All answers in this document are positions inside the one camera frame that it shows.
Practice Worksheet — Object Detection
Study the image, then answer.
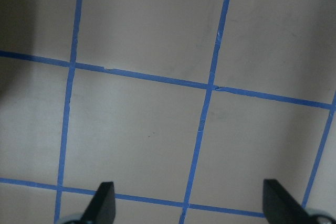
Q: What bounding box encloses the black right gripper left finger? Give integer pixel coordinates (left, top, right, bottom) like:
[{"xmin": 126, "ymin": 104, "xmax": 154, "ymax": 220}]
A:
[{"xmin": 81, "ymin": 182, "xmax": 116, "ymax": 224}]

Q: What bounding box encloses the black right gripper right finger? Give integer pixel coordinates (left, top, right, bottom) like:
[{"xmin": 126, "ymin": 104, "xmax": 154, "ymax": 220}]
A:
[{"xmin": 262, "ymin": 179, "xmax": 315, "ymax": 224}]

